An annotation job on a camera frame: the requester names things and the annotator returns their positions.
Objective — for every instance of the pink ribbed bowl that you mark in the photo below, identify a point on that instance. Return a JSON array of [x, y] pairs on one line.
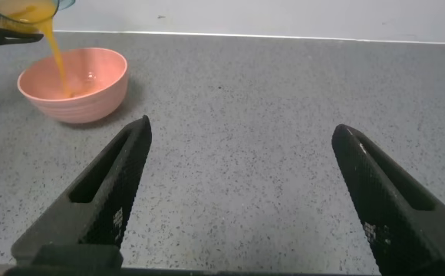
[[96, 96]]

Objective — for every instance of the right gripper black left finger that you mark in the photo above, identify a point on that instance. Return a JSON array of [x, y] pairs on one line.
[[103, 199]]

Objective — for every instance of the orange juice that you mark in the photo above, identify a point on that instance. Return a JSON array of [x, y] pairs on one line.
[[55, 50]]

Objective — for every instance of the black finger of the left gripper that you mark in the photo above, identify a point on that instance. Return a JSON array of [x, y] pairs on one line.
[[4, 38]]

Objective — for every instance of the ribbed clear glass cup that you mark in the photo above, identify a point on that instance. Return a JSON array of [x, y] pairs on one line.
[[0, 19]]

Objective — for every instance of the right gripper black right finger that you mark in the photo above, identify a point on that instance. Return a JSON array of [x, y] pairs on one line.
[[391, 207]]

